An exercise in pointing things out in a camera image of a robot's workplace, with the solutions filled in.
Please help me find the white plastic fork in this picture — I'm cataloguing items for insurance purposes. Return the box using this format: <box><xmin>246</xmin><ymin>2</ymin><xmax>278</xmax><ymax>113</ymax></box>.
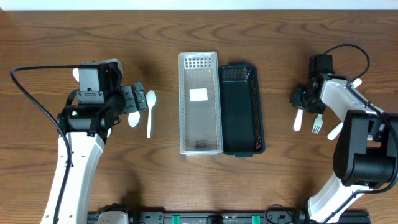
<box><xmin>327</xmin><ymin>122</ymin><xmax>343</xmax><ymax>140</ymax></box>
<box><xmin>312</xmin><ymin>114</ymin><xmax>323</xmax><ymax>134</ymax></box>
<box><xmin>353</xmin><ymin>78</ymin><xmax>362</xmax><ymax>88</ymax></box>

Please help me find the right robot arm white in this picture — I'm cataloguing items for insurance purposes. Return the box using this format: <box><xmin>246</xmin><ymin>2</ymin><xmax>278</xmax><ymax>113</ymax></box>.
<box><xmin>290</xmin><ymin>78</ymin><xmax>397</xmax><ymax>223</ymax></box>

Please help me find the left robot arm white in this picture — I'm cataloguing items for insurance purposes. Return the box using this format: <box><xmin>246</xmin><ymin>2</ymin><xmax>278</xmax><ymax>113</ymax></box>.
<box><xmin>41</xmin><ymin>82</ymin><xmax>147</xmax><ymax>223</ymax></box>

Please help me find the white plastic spoon inverted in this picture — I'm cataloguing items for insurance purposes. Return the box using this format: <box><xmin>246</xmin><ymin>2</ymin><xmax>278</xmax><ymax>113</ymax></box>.
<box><xmin>128</xmin><ymin>111</ymin><xmax>141</xmax><ymax>128</ymax></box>

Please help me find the white plastic spoon upright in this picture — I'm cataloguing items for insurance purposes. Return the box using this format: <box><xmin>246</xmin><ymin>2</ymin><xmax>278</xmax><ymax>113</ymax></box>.
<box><xmin>146</xmin><ymin>90</ymin><xmax>157</xmax><ymax>138</ymax></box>

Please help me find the dark green perforated basket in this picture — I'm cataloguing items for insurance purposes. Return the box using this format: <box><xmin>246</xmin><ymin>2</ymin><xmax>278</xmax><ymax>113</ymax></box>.
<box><xmin>218</xmin><ymin>62</ymin><xmax>266</xmax><ymax>157</ymax></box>

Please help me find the clear perforated plastic basket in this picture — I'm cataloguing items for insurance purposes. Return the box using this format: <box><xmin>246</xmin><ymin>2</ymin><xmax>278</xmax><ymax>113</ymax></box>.
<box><xmin>178</xmin><ymin>52</ymin><xmax>223</xmax><ymax>156</ymax></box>

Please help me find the right black cable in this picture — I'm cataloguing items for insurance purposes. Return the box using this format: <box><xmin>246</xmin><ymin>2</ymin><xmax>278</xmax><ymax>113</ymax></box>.
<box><xmin>323</xmin><ymin>43</ymin><xmax>398</xmax><ymax>144</ymax></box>

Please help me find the black cable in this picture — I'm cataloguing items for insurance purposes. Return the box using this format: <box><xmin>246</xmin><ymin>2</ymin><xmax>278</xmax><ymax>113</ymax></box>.
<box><xmin>10</xmin><ymin>65</ymin><xmax>80</xmax><ymax>224</ymax></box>
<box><xmin>323</xmin><ymin>43</ymin><xmax>398</xmax><ymax>144</ymax></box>

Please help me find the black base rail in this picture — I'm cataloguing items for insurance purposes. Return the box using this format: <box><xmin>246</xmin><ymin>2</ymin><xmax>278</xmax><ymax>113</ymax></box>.
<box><xmin>86</xmin><ymin>203</ymin><xmax>371</xmax><ymax>224</ymax></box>

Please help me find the left black cable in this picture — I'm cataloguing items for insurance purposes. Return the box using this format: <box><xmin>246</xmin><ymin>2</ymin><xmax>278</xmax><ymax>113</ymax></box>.
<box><xmin>10</xmin><ymin>65</ymin><xmax>80</xmax><ymax>224</ymax></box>

